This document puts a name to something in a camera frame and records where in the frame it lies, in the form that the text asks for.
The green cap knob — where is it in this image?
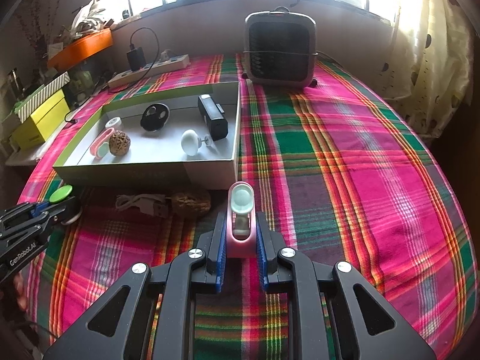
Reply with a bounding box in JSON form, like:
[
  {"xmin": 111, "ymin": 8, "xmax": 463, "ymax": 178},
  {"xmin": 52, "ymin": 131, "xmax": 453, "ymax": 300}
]
[{"xmin": 47, "ymin": 184, "xmax": 82, "ymax": 226}]

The pink clip with mint button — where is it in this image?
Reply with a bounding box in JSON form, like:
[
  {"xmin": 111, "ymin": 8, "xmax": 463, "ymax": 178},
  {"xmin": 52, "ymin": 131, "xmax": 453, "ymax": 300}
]
[{"xmin": 226, "ymin": 181, "xmax": 256, "ymax": 258}]

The brown walnut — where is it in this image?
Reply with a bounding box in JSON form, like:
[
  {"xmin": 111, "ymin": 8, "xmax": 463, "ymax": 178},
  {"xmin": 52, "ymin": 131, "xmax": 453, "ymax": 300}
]
[
  {"xmin": 171, "ymin": 189, "xmax": 212, "ymax": 219},
  {"xmin": 108, "ymin": 130, "xmax": 131, "ymax": 157}
]

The white round tape roll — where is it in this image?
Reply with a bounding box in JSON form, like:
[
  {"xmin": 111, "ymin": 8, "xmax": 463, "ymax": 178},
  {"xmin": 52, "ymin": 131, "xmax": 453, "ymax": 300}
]
[{"xmin": 105, "ymin": 117, "xmax": 122, "ymax": 130}]

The white knob with screw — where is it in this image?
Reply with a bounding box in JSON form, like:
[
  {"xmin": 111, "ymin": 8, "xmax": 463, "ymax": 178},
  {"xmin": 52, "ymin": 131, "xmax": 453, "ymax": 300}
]
[{"xmin": 181, "ymin": 129, "xmax": 212, "ymax": 156}]

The black round disc gadget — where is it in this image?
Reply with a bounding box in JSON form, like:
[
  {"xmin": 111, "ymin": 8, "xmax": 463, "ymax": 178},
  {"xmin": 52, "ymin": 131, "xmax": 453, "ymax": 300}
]
[{"xmin": 140, "ymin": 103, "xmax": 170, "ymax": 132}]

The black rectangular device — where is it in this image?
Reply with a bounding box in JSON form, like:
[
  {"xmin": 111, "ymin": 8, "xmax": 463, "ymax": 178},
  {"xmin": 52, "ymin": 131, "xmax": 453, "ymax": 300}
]
[{"xmin": 198, "ymin": 94, "xmax": 228, "ymax": 141}]

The yellow box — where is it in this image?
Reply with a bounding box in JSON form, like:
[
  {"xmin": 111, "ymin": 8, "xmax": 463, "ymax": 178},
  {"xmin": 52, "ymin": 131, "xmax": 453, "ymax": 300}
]
[{"xmin": 11, "ymin": 89, "xmax": 69, "ymax": 150}]

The striped green white box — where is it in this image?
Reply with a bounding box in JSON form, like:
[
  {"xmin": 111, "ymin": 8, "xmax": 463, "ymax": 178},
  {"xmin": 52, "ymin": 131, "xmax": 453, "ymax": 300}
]
[{"xmin": 13, "ymin": 72, "xmax": 71, "ymax": 124}]

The shallow cardboard box tray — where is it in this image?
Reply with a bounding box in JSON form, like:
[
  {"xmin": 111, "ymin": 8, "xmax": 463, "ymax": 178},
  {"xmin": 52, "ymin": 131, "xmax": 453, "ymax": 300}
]
[{"xmin": 53, "ymin": 82, "xmax": 241, "ymax": 190}]

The plaid pink green blanket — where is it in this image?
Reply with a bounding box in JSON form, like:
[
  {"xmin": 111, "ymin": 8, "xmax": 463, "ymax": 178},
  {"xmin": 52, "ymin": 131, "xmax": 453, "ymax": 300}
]
[{"xmin": 23, "ymin": 62, "xmax": 479, "ymax": 359}]

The orange tray shelf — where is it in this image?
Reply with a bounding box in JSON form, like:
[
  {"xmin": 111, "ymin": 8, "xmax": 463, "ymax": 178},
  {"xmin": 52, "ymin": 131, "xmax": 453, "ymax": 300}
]
[{"xmin": 47, "ymin": 28, "xmax": 113, "ymax": 72}]

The white power strip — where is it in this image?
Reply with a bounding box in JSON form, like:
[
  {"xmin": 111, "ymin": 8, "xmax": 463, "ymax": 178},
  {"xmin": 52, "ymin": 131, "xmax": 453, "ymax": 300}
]
[{"xmin": 107, "ymin": 55, "xmax": 191, "ymax": 89}]

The grey portable fan heater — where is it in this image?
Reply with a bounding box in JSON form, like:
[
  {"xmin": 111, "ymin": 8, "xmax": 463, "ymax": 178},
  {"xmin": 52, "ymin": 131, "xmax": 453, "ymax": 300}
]
[{"xmin": 243, "ymin": 7, "xmax": 318, "ymax": 88}]

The cream dotted curtain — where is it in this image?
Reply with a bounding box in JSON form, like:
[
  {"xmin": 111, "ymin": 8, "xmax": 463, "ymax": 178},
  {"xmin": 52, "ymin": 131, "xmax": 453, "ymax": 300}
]
[{"xmin": 377, "ymin": 0, "xmax": 473, "ymax": 141}]

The black charger with cable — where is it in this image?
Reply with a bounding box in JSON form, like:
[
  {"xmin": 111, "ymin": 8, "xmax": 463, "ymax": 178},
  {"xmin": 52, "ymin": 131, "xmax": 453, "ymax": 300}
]
[{"xmin": 64, "ymin": 27, "xmax": 160, "ymax": 125}]

